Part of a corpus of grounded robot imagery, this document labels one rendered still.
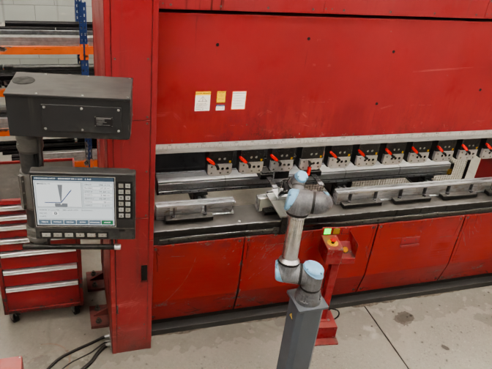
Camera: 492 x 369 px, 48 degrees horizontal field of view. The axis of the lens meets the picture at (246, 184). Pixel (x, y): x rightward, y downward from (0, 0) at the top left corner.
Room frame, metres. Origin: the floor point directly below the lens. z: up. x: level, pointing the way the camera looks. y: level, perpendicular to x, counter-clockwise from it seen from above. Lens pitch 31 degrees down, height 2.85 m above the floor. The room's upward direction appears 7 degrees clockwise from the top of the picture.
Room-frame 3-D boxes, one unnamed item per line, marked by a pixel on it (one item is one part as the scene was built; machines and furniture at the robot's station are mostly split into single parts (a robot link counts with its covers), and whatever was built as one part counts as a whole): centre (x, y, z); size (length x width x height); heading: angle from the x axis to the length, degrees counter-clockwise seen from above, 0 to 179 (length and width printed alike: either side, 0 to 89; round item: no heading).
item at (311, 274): (2.37, -0.41, 0.94); 0.13 x 0.12 x 0.14; 87
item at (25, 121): (2.19, 0.79, 1.53); 0.51 x 0.25 x 0.85; 101
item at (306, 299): (2.37, -0.42, 0.82); 0.15 x 0.15 x 0.10
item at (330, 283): (2.94, -0.64, 0.39); 0.05 x 0.05 x 0.54; 14
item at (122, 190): (2.11, 0.72, 1.42); 0.45 x 0.12 x 0.36; 101
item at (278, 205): (2.97, -0.27, 1.00); 0.26 x 0.18 x 0.01; 21
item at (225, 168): (2.96, 0.18, 1.26); 0.15 x 0.09 x 0.17; 111
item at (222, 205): (2.91, 0.30, 0.92); 0.50 x 0.06 x 0.10; 111
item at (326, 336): (2.91, -0.65, 0.06); 0.25 x 0.20 x 0.12; 14
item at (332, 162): (3.24, -0.57, 1.26); 0.15 x 0.09 x 0.17; 111
